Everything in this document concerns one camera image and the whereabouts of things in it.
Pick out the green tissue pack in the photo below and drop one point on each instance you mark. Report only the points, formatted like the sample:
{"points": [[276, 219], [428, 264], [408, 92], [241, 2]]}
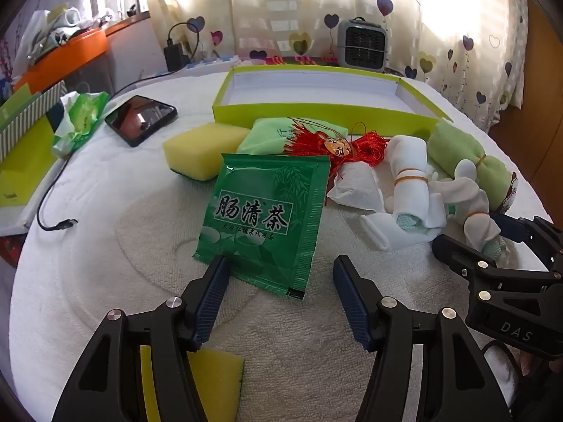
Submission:
{"points": [[81, 116]]}

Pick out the lime green shallow box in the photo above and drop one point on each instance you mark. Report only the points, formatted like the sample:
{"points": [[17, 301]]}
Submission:
{"points": [[308, 113]]}

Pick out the white rolled cloth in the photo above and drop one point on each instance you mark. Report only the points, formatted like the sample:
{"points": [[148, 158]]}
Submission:
{"points": [[66, 15]]}

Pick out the green tea packet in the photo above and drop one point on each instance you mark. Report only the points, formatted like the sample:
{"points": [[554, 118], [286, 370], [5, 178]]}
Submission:
{"points": [[264, 211]]}

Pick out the orange tray with clutter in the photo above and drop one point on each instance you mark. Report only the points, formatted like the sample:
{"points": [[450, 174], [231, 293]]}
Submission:
{"points": [[66, 52]]}

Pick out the white power strip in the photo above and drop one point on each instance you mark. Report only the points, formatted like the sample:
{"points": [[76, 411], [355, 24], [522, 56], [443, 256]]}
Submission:
{"points": [[211, 63]]}

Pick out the black smartphone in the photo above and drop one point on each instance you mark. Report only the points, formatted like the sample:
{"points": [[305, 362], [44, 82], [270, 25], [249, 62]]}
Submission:
{"points": [[140, 118]]}

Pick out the yellow sponge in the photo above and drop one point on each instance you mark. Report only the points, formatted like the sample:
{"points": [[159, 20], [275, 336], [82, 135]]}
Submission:
{"points": [[198, 149], [222, 373]]}

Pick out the plaid cloth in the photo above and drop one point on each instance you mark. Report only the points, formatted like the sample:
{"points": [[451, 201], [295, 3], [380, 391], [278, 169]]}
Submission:
{"points": [[299, 60]]}

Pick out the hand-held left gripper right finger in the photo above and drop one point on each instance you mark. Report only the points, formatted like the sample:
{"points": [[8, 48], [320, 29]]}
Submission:
{"points": [[349, 303]]}

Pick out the light green cloth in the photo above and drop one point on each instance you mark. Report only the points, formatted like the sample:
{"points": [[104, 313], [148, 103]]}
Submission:
{"points": [[264, 137]]}

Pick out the white sock roll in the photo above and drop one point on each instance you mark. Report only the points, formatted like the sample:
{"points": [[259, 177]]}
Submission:
{"points": [[477, 206], [409, 162]]}

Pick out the white paper sachet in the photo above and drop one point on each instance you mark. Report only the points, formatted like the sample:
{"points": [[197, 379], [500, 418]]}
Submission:
{"points": [[356, 189]]}

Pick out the black power adapter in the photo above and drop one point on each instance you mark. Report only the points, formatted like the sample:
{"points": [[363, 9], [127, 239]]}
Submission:
{"points": [[176, 57]]}

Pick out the heart print curtain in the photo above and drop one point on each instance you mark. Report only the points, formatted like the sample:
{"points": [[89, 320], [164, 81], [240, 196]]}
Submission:
{"points": [[286, 4]]}

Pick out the striped green box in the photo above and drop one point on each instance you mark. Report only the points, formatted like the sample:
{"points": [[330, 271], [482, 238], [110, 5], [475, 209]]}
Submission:
{"points": [[31, 110]]}

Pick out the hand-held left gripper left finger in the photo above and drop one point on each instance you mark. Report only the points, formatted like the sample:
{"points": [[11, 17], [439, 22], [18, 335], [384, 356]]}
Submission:
{"points": [[212, 303]]}

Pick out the red tassel ornament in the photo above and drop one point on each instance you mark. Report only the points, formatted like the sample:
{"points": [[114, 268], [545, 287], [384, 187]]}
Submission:
{"points": [[308, 141]]}

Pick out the small grey heater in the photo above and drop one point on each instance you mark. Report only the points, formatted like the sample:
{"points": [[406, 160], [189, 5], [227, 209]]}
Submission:
{"points": [[363, 46]]}

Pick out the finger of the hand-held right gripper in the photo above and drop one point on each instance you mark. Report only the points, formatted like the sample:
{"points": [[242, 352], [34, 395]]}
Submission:
{"points": [[510, 224], [457, 255]]}

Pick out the lime green box lid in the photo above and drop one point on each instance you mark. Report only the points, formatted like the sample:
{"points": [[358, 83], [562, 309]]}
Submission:
{"points": [[22, 162]]}

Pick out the green towel roll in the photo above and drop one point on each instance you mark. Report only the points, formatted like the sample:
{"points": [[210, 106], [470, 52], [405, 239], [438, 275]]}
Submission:
{"points": [[453, 145]]}

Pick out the wooden cabinet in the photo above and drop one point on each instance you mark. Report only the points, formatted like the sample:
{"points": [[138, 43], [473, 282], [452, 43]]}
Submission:
{"points": [[541, 96]]}

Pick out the white plastic bag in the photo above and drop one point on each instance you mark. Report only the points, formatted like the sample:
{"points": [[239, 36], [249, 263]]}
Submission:
{"points": [[33, 35]]}

